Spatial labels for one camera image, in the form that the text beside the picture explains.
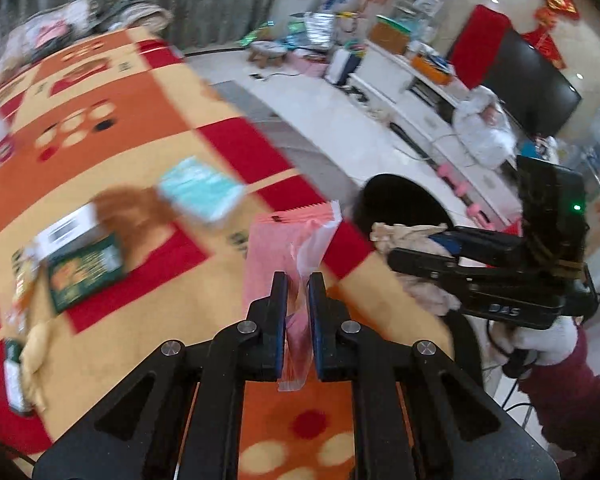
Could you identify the tan crumpled paper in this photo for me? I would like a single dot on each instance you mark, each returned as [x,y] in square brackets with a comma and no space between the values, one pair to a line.
[34,360]

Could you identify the red cloth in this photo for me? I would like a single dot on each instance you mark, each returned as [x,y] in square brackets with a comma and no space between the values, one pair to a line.
[477,45]

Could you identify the pink dumbbell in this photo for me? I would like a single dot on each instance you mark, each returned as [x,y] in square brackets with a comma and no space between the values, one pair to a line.
[457,187]

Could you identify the red orange rose-print blanket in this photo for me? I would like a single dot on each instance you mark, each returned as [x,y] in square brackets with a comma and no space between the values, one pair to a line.
[130,160]

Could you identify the white power strip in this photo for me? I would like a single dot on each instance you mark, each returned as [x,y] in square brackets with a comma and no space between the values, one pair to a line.
[360,100]

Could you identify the black trash bin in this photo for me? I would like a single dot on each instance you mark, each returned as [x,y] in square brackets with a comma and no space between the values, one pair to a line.
[400,200]

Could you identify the red knot wall decoration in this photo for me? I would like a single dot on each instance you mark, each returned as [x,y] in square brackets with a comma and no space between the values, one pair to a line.
[555,0]

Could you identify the white dotted bag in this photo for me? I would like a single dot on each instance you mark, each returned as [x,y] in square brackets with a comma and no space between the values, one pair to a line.
[485,130]

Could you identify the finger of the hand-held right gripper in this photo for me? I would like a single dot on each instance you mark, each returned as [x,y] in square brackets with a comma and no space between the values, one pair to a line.
[430,265]
[485,245]

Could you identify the large white medicine box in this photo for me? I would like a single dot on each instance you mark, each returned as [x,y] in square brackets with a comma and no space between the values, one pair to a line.
[70,230]

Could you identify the beige tissue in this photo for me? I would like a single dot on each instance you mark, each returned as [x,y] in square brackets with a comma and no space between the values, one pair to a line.
[405,235]

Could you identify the white shopping bag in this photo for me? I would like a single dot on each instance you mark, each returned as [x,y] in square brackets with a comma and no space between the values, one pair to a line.
[341,67]

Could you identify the person's right forearm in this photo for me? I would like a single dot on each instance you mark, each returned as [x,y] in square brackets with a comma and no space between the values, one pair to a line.
[570,400]

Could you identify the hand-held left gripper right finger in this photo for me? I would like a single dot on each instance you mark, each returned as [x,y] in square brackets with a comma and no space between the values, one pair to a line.
[320,320]

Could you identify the small dark green box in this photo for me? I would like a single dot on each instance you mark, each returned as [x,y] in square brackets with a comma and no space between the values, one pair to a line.
[16,375]

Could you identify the orange box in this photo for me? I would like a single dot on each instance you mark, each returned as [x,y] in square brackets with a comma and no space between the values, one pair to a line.
[430,69]

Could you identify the pink wrapper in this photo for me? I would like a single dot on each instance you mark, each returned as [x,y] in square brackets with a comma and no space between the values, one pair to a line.
[272,245]

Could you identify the tan handbag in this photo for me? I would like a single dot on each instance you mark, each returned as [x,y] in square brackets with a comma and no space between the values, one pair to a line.
[390,35]

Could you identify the person's right hand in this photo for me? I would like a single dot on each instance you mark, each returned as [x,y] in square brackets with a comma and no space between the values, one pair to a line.
[545,345]

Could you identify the white television cabinet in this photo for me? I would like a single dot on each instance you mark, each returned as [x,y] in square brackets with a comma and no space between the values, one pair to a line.
[420,105]

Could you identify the black television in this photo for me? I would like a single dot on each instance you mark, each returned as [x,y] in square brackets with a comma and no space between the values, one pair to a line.
[535,85]

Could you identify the green box with gold print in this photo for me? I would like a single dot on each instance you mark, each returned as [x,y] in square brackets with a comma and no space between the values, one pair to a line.
[85,275]

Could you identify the small wooden stool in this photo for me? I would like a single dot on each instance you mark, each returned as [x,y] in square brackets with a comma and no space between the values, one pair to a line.
[267,52]

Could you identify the green tissue pack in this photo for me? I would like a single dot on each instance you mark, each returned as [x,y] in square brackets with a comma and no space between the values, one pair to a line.
[200,190]

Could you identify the silver foil bag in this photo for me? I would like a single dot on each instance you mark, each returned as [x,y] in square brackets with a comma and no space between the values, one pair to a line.
[320,30]

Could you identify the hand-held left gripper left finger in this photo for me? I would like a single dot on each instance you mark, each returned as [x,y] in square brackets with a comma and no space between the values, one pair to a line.
[275,320]

